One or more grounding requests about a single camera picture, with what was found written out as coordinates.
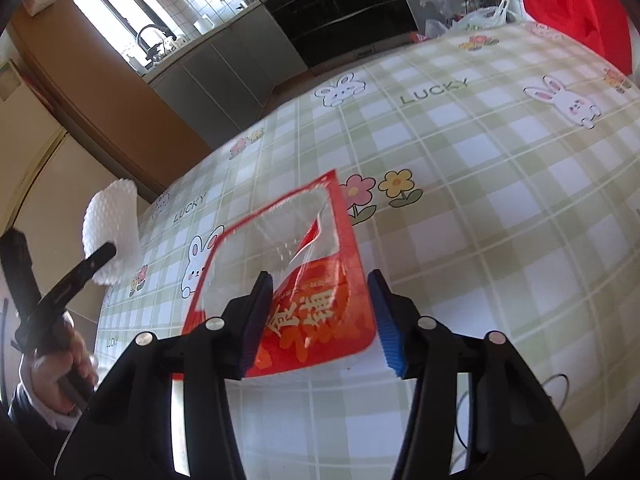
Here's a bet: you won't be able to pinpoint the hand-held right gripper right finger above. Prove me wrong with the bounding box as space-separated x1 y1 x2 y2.
367 269 586 480

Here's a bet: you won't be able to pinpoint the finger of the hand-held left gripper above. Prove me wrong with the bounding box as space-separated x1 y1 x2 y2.
36 241 119 312

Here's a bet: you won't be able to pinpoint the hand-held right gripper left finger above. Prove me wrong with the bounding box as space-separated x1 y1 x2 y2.
52 270 275 480

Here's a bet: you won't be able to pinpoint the white foam fruit net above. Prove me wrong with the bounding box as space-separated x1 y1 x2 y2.
82 178 144 286

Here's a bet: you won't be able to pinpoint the red framed clear package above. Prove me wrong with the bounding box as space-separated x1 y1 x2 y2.
181 170 377 379

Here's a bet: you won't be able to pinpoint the person's left forearm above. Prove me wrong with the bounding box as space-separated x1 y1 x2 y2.
7 379 84 462

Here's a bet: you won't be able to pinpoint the person's left hand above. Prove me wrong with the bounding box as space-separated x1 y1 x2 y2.
19 322 99 414

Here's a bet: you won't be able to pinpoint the cream refrigerator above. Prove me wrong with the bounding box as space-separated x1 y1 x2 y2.
0 57 151 281

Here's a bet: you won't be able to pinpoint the kitchen faucet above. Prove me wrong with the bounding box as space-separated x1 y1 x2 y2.
136 24 176 61

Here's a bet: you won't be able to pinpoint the grey lower kitchen cabinets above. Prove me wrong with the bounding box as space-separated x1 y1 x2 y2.
145 2 309 136

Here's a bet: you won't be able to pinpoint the kitchen window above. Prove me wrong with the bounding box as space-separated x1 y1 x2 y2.
67 0 176 59

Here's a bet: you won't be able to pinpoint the black stove oven unit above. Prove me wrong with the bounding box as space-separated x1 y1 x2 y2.
262 0 421 69

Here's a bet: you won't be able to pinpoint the clear plastic bags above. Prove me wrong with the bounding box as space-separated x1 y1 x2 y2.
417 0 461 39

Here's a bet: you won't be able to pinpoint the white plastic bag green print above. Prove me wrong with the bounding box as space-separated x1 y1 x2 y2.
452 0 511 31

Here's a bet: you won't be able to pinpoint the red apron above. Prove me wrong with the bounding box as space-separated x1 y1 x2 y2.
510 0 634 74

